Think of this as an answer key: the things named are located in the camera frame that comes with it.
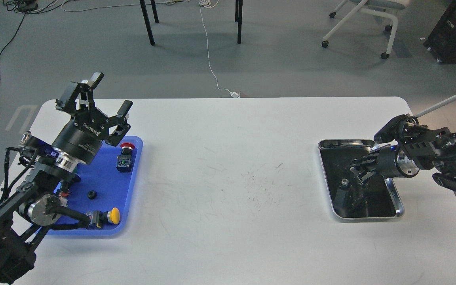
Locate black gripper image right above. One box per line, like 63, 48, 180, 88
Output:
350, 148, 420, 186

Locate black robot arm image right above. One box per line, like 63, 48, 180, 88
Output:
350, 114, 456, 192

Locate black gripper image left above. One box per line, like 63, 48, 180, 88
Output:
52, 72, 133, 165

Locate green push button switch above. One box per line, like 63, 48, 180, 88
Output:
56, 167, 82, 198

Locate white cable on floor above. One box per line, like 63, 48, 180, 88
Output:
61, 0, 240, 98

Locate small black gear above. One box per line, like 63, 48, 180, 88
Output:
87, 190, 97, 200

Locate blue plastic tray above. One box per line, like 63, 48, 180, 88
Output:
48, 135, 144, 237

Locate silver metal tray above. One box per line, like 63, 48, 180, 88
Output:
318, 139, 404, 222

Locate black table legs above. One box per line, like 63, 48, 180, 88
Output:
139, 0, 243, 46

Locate red push button switch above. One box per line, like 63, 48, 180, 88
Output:
116, 142, 135, 173

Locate white office chair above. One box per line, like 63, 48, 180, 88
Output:
321, 0, 407, 59

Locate yellow push button switch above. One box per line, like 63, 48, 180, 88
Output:
85, 207, 121, 229

